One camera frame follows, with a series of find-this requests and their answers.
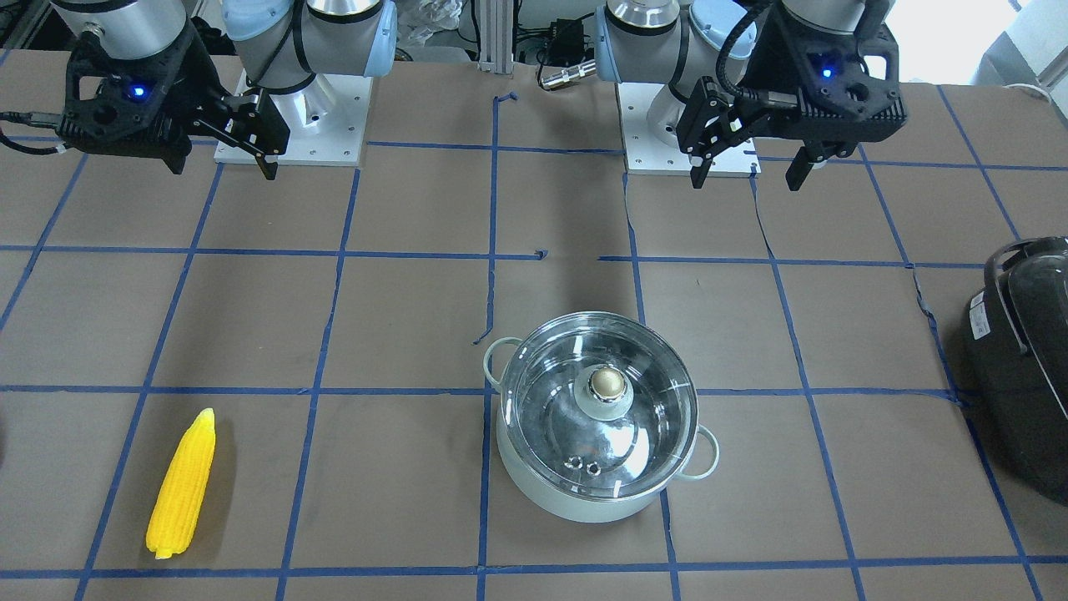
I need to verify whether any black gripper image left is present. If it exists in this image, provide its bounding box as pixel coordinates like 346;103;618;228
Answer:
57;19;290;181

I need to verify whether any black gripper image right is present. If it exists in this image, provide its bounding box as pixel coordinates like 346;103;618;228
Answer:
678;10;909;193

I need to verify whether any glass pot lid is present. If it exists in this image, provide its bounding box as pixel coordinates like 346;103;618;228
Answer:
500;312;698;502

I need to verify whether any yellow corn cob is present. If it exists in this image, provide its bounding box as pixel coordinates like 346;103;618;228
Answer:
145;407;217;560

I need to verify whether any silver robot arm image right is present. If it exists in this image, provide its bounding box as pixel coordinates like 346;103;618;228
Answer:
595;1;909;191

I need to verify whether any pale green steel pot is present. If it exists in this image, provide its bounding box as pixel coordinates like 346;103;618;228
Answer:
483;311;720;524

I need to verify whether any silver metal connector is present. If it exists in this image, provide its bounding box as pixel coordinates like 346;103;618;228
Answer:
537;58;597;92

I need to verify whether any black power adapter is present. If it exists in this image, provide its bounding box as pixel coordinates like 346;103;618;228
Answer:
544;18;585;64

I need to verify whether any black rice cooker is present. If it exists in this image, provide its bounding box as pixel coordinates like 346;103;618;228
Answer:
964;236;1067;505

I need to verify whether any white base plate image right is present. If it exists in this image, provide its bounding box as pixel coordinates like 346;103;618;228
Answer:
617;83;761;178

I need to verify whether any black gripper cable image left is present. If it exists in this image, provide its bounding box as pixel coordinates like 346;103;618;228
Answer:
1;110;69;157

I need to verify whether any aluminium profile post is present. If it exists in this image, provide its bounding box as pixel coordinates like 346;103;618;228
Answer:
476;0;516;76

